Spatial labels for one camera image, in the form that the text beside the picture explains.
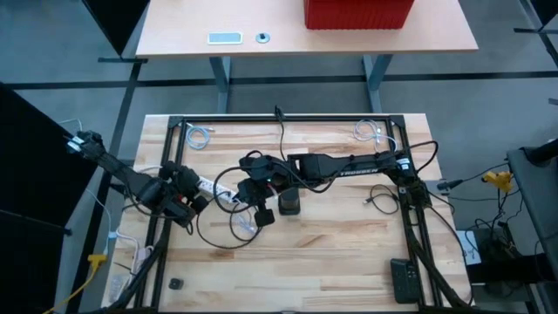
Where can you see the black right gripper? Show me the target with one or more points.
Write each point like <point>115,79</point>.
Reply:
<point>261,170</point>

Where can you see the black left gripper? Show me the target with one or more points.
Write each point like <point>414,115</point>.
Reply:
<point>187,179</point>

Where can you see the white power strip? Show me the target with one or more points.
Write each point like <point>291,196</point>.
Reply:
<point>213,187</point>

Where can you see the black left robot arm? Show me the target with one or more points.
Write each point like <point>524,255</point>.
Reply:
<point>131,179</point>

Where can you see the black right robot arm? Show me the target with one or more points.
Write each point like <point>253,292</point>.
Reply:
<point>349,168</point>

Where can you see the small black square adapter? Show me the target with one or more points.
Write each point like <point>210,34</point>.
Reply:
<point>175,284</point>

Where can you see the clear plastic bag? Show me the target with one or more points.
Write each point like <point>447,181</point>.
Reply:
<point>115,288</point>

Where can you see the beige desk with grey legs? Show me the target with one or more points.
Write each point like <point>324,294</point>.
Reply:
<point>305,41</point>

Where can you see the large black partition panel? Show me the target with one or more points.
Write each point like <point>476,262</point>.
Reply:
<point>35,196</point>

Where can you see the red plastic bin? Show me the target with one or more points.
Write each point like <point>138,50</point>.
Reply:
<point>357,13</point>

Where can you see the black cylindrical connector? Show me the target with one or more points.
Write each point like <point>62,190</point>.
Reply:
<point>449,184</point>

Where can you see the white paper label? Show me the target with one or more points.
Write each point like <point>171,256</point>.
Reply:
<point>468,248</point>

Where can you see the yellow clamp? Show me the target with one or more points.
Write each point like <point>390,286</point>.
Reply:
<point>499,179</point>

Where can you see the black equipment base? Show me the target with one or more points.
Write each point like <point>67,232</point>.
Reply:
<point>514,270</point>

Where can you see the grey cart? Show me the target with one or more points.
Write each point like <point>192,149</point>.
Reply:
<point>536,192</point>

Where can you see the black pole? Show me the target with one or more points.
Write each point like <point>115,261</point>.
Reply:
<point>545,150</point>

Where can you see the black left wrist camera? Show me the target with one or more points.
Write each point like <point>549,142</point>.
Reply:
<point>199,204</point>

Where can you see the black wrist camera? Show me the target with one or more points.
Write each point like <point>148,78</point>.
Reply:
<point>199,204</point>
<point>264,217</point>

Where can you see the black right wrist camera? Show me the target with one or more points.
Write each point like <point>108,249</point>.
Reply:
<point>264,217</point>

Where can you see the black aluminium rig frame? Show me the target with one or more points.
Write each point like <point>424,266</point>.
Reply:
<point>331,118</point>

